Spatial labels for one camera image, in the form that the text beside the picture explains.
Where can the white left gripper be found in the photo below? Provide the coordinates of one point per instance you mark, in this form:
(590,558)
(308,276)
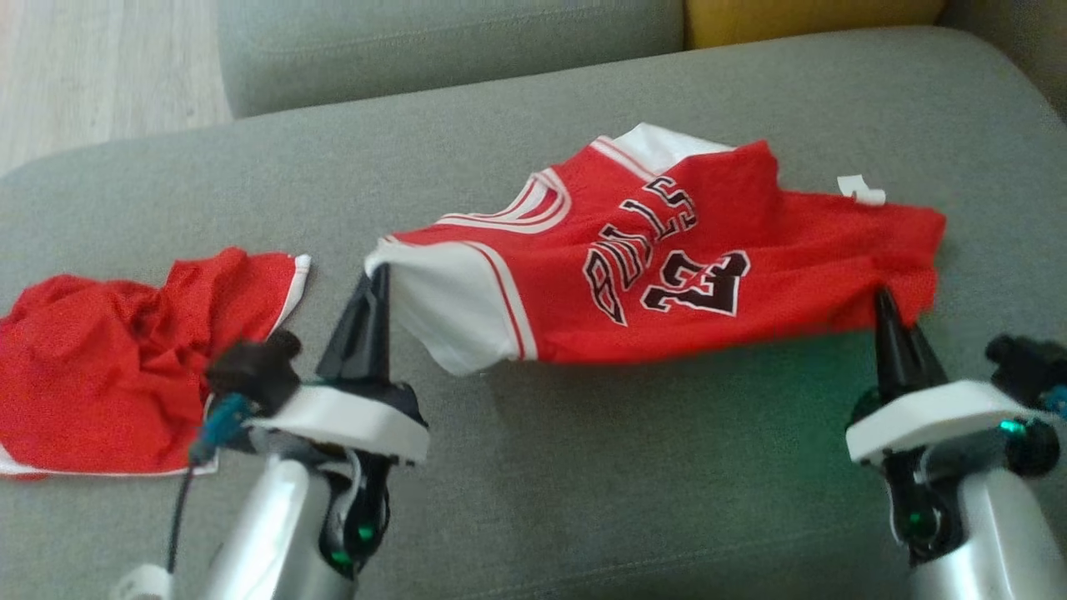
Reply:
(350,421)

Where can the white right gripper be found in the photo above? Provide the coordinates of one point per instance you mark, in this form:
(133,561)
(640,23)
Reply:
(934,417)

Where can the red basketball jersey white trim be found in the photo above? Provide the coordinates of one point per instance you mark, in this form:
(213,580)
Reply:
(667,267)

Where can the red shorts white trim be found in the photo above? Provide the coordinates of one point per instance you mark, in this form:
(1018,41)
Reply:
(108,367)

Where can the wide grey sofa seat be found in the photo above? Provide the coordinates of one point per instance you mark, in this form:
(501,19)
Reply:
(583,483)

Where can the grey sofa seat cushion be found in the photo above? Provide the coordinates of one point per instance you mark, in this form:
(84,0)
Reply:
(450,50)

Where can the large yellow sofa back cushion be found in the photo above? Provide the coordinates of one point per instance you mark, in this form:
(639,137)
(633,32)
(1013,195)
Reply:
(800,18)

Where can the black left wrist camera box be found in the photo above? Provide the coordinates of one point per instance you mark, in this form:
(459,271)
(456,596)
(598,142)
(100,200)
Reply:
(254,371)

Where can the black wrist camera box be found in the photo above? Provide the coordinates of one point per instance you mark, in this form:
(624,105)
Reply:
(1029,367)
(254,371)

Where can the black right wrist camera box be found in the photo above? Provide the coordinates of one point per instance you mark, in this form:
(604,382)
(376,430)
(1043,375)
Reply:
(1029,367)

